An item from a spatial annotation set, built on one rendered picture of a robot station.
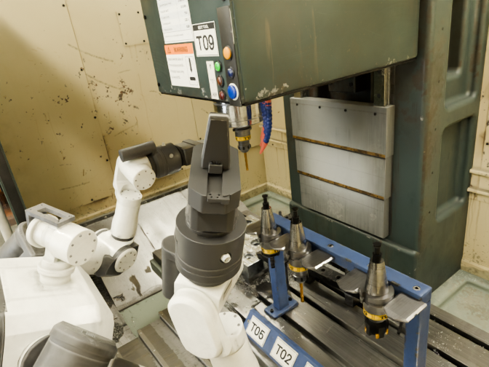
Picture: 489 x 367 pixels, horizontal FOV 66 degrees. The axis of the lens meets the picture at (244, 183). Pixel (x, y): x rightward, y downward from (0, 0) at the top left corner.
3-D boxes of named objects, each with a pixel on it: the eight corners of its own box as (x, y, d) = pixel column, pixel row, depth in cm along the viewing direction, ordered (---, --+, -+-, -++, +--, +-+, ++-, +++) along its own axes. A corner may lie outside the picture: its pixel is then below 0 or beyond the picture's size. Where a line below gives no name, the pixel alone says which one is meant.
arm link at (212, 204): (167, 195, 37) (168, 281, 43) (265, 200, 38) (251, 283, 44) (179, 138, 48) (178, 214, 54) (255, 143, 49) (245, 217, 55)
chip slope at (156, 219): (132, 333, 156) (116, 282, 146) (89, 266, 207) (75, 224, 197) (292, 246, 200) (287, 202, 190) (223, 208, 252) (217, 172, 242)
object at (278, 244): (279, 253, 91) (279, 250, 91) (265, 245, 96) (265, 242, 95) (300, 242, 95) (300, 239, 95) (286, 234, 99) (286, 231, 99)
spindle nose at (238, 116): (276, 117, 120) (272, 79, 115) (237, 130, 111) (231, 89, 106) (244, 113, 131) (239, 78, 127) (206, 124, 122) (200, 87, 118)
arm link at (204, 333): (201, 301, 46) (230, 376, 52) (230, 255, 53) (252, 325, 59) (158, 298, 49) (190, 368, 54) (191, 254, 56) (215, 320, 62)
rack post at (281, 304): (274, 320, 114) (264, 235, 102) (263, 311, 118) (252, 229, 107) (299, 304, 119) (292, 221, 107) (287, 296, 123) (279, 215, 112)
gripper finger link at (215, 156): (233, 116, 40) (229, 167, 43) (203, 113, 39) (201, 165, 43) (234, 122, 38) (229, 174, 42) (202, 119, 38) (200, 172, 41)
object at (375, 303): (400, 301, 73) (401, 290, 72) (377, 314, 70) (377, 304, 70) (375, 285, 78) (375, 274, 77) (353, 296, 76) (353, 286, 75)
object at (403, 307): (404, 328, 66) (404, 324, 66) (378, 312, 70) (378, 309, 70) (426, 308, 69) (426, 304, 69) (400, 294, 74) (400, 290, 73)
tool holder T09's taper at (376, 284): (394, 290, 72) (394, 261, 70) (377, 299, 71) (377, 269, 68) (376, 278, 76) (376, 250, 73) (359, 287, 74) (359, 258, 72)
